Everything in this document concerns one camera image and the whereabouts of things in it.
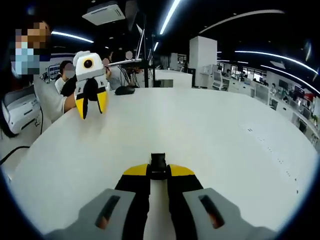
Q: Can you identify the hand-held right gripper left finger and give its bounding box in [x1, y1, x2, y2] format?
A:
[44, 163, 152, 240]

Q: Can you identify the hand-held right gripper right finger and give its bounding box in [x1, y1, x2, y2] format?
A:
[166, 163, 279, 240]

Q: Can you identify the person's left hand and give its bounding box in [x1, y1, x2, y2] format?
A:
[62, 95, 78, 111]

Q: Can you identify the black computer mouse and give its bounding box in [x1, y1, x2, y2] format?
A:
[114, 86, 136, 96]

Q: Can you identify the silver laptop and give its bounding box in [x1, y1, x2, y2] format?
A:
[107, 23, 146, 67]

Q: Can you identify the ceiling air conditioner unit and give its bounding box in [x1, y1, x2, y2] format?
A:
[81, 1, 126, 26]

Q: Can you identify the white square pillar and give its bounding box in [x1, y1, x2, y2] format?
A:
[188, 35, 218, 89]

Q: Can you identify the white office chair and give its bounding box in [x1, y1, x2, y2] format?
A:
[211, 70, 224, 90]
[254, 84, 270, 104]

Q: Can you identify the row of white desks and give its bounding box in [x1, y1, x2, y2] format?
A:
[219, 74, 320, 146]

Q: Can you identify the blue wall banner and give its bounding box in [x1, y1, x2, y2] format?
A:
[48, 63, 62, 81]

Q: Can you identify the black device cable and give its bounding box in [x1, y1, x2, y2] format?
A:
[0, 109, 45, 165]

